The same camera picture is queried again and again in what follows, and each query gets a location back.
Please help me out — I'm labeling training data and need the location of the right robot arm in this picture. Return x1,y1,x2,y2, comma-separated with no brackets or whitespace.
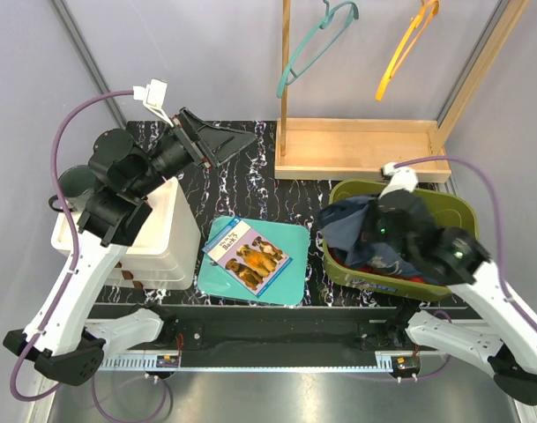
362,189,537,405

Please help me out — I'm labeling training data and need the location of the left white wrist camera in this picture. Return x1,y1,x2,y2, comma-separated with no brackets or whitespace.
133,78,174,127

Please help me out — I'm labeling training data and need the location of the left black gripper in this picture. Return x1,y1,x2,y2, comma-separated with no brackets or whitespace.
131,107,257,198

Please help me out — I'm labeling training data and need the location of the olive green plastic basket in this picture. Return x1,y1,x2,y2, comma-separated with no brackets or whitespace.
323,179,478,302

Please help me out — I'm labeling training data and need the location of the dog picture book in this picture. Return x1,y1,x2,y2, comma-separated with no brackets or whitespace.
203,218,293,299

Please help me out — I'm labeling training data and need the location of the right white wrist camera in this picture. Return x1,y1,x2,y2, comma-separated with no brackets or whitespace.
379,162,419,198

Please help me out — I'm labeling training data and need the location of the orange hanger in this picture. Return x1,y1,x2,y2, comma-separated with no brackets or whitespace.
375,0,440,101

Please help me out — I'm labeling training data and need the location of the dark green metal mug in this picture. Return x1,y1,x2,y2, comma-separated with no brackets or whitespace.
58,165,97,212

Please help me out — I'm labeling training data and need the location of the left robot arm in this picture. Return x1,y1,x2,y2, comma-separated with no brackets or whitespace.
3,108,257,386

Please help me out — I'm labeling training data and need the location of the teal wire hanger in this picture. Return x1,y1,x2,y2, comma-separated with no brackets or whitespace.
276,0,362,100

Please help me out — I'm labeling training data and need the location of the navy blue tank top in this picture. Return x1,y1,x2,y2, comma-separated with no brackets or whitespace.
317,195,426,278

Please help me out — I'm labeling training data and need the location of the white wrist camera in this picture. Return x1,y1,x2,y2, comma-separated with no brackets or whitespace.
379,162,419,198
133,78,174,127

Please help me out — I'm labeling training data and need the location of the aluminium rail frame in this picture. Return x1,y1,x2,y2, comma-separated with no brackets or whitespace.
58,310,537,421

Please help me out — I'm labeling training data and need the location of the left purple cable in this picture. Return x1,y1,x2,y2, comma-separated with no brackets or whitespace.
10,90,175,422

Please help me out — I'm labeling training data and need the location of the teal cutting mat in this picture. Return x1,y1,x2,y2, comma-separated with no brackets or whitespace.
197,217,310,306

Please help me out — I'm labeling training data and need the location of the wooden clothes rack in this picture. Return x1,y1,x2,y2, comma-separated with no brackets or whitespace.
274,1,529,183

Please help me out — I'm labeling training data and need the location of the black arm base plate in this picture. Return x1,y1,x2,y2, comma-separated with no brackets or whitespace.
85,303,439,369

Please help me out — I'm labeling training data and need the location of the red tank top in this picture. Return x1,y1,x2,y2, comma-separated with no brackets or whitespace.
347,256,430,284

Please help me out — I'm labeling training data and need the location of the white plastic storage box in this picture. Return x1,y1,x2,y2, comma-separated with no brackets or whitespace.
77,177,200,292

